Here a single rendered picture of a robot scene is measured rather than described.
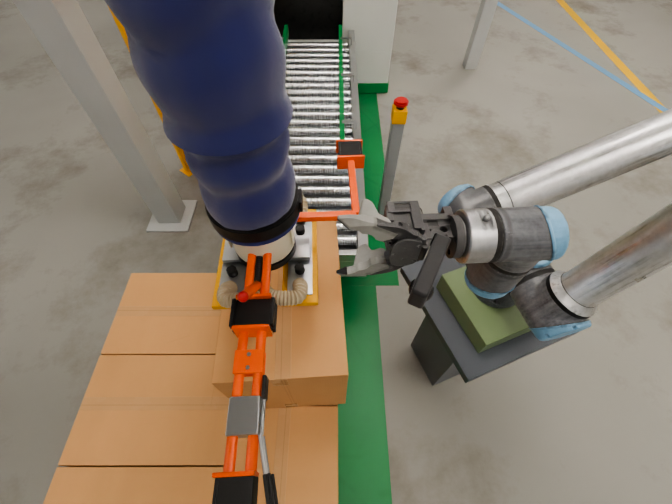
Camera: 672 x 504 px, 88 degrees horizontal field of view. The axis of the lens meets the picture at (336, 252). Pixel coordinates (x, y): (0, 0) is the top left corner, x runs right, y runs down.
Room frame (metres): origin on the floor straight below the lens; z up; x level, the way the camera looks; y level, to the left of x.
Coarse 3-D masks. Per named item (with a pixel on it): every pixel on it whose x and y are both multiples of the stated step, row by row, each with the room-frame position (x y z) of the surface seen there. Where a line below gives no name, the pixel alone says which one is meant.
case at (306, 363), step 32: (320, 224) 0.85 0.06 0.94; (320, 256) 0.70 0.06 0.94; (320, 288) 0.57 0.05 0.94; (224, 320) 0.46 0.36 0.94; (288, 320) 0.46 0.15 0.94; (320, 320) 0.46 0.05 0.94; (224, 352) 0.35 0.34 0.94; (288, 352) 0.35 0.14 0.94; (320, 352) 0.35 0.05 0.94; (224, 384) 0.26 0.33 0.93; (288, 384) 0.27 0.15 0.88; (320, 384) 0.28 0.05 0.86
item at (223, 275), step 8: (224, 240) 0.64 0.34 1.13; (224, 264) 0.55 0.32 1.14; (232, 264) 0.55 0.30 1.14; (240, 264) 0.55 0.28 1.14; (224, 272) 0.52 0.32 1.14; (232, 272) 0.50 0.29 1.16; (240, 272) 0.52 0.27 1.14; (216, 280) 0.50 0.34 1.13; (224, 280) 0.49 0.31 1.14; (232, 280) 0.49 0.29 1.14; (240, 280) 0.49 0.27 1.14; (216, 288) 0.47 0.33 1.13; (240, 288) 0.47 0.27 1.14; (216, 296) 0.44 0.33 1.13; (216, 304) 0.42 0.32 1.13
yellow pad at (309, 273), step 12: (300, 228) 0.66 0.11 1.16; (312, 228) 0.68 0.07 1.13; (312, 240) 0.64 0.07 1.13; (312, 252) 0.59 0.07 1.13; (288, 264) 0.55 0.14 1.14; (300, 264) 0.53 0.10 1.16; (312, 264) 0.55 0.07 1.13; (288, 276) 0.51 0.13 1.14; (300, 276) 0.51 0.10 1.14; (312, 276) 0.51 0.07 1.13; (288, 288) 0.47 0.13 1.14; (312, 288) 0.47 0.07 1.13; (312, 300) 0.43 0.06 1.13
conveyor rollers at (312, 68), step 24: (288, 48) 3.06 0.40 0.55; (312, 48) 3.06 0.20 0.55; (336, 48) 3.06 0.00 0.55; (288, 72) 2.69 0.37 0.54; (312, 72) 2.69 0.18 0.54; (336, 72) 2.69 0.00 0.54; (288, 96) 2.41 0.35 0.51; (312, 96) 2.41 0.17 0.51; (336, 96) 2.41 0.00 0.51; (312, 120) 2.07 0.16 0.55; (336, 120) 2.07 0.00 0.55; (312, 168) 1.61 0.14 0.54; (336, 168) 1.61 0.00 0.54; (312, 192) 1.42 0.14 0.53; (336, 192) 1.42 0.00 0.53
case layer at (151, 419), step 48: (144, 288) 0.79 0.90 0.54; (192, 288) 0.79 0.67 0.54; (144, 336) 0.55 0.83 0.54; (192, 336) 0.55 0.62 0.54; (96, 384) 0.36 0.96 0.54; (144, 384) 0.36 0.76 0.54; (192, 384) 0.36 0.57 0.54; (96, 432) 0.18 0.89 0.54; (144, 432) 0.18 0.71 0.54; (192, 432) 0.18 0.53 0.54; (288, 432) 0.18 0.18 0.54; (336, 432) 0.18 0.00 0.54; (96, 480) 0.03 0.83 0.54; (144, 480) 0.03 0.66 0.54; (192, 480) 0.03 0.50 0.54; (288, 480) 0.03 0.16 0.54; (336, 480) 0.03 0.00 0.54
